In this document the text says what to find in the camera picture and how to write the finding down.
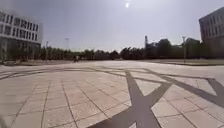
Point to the pale stone slab plaza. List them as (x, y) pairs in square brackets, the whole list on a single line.
[(83, 96)]

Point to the tall chimney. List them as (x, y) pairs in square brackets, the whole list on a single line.
[(145, 41)]

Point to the grey multi-storey building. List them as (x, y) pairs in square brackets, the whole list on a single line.
[(213, 30)]

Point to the row of trees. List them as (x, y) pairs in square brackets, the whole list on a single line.
[(133, 53)]

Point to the lamp pole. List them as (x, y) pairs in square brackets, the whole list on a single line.
[(46, 51), (184, 50)]

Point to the white building with dark windows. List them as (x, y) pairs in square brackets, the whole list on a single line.
[(20, 31)]

